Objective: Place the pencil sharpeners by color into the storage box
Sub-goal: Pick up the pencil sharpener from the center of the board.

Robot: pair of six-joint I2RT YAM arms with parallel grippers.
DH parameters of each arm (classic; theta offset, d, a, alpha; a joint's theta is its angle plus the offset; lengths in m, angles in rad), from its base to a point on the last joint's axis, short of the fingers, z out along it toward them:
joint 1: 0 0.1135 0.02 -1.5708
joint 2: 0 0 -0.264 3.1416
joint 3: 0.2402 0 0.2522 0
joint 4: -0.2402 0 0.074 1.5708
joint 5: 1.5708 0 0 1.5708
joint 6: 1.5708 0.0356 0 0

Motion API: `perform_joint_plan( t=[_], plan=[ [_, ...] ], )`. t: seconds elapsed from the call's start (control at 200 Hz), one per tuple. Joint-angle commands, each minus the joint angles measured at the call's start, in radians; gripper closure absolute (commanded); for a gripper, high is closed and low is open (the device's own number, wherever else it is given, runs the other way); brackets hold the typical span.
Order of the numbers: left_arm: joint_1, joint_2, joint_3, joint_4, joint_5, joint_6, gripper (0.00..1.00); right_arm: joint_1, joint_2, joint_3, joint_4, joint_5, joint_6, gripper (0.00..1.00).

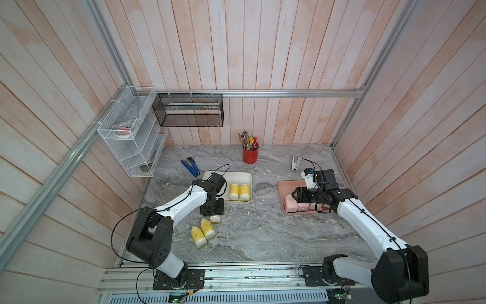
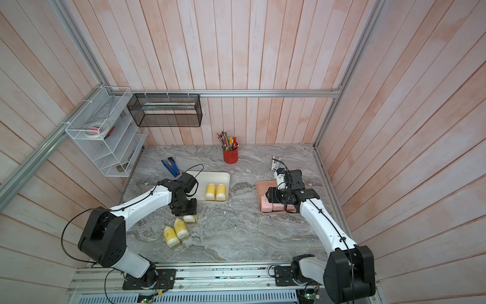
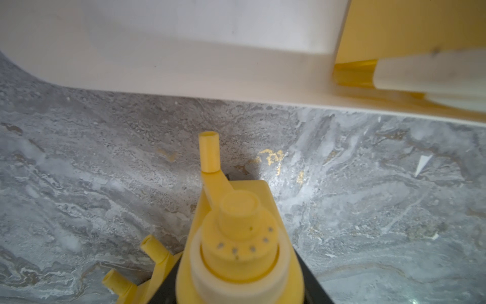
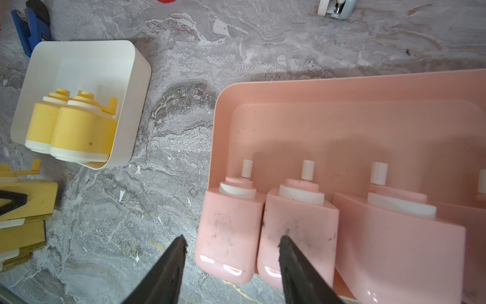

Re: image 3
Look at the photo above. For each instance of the yellow pencil sharpener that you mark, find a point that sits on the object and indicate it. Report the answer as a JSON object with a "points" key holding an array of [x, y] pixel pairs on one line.
{"points": [[433, 48], [238, 250]]}

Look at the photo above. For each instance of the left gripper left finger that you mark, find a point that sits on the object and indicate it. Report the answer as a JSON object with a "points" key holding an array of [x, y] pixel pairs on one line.
{"points": [[166, 293]]}

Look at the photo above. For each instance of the white storage tray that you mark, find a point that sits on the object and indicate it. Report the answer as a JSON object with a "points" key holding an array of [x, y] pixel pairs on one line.
{"points": [[278, 52]]}

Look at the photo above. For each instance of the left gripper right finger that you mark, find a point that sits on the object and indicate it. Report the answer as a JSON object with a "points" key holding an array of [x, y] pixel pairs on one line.
{"points": [[314, 292]]}

